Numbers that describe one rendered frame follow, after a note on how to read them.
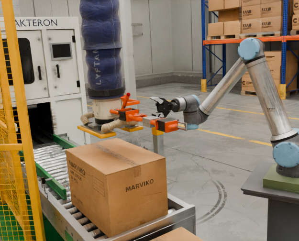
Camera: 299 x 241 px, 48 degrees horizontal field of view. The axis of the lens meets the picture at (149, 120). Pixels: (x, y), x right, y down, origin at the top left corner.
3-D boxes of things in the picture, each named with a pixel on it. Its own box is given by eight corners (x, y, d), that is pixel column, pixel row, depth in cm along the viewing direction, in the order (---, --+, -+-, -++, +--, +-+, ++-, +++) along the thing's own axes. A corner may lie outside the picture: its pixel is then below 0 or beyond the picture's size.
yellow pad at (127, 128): (103, 123, 227) (102, 116, 226) (116, 120, 233) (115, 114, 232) (129, 132, 200) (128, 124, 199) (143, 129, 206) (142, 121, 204)
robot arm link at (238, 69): (258, 34, 202) (192, 114, 234) (252, 34, 191) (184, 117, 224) (272, 46, 199) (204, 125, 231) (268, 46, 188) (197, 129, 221)
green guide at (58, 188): (5, 151, 365) (4, 143, 363) (15, 149, 371) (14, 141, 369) (53, 203, 235) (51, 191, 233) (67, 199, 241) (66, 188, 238)
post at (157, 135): (157, 240, 280) (151, 125, 258) (164, 237, 284) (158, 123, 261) (162, 244, 275) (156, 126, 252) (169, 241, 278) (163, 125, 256)
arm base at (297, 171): (277, 165, 218) (278, 150, 216) (310, 169, 209) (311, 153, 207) (273, 175, 201) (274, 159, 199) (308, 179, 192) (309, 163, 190)
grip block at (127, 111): (117, 120, 190) (116, 109, 188) (132, 116, 195) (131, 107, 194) (125, 122, 183) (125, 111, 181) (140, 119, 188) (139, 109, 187)
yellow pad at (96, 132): (77, 128, 217) (76, 121, 216) (91, 125, 222) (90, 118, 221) (101, 139, 190) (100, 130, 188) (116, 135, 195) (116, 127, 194)
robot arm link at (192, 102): (201, 109, 212) (200, 93, 211) (186, 112, 206) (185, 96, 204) (191, 108, 220) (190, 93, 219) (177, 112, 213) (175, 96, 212)
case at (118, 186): (71, 203, 235) (65, 149, 226) (120, 187, 257) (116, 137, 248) (112, 241, 187) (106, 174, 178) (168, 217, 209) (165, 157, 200)
